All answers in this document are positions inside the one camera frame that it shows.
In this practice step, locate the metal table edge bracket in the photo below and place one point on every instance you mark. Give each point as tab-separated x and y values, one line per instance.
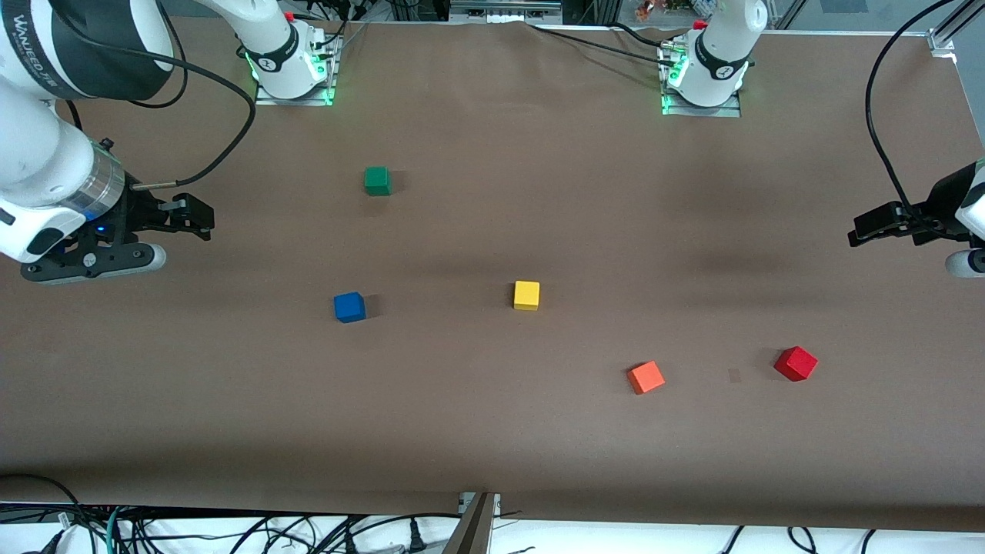
469	502

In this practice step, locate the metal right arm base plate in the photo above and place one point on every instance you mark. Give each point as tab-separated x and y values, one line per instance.
269	97

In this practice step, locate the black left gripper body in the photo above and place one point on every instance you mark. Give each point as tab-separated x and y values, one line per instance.
943	201

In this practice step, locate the green wooden block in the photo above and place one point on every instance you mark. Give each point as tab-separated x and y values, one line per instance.
377	180

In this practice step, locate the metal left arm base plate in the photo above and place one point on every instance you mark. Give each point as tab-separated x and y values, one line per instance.
727	111

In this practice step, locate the aluminium frame beam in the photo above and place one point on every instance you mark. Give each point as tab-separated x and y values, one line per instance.
471	535

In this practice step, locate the black power plug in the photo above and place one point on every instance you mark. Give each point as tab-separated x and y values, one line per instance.
416	541

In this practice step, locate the brown table cover sheet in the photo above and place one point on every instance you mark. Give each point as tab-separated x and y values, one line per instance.
462	431

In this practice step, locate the grey metal rail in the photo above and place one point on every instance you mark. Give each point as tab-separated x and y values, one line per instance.
504	9

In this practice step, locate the orange wooden block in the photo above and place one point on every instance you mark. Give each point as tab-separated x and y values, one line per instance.
646	377

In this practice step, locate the aluminium corner profile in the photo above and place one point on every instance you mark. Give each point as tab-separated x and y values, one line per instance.
945	35

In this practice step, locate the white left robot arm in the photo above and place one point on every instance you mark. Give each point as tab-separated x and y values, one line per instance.
719	69

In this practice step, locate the red wooden block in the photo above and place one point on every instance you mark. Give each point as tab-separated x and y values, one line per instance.
796	362

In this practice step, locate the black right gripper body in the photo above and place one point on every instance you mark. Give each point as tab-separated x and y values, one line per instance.
138	215

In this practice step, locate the yellow wooden block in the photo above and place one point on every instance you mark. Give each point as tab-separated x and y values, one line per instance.
526	295

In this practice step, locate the blue wooden block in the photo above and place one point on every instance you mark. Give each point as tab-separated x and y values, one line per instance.
349	307

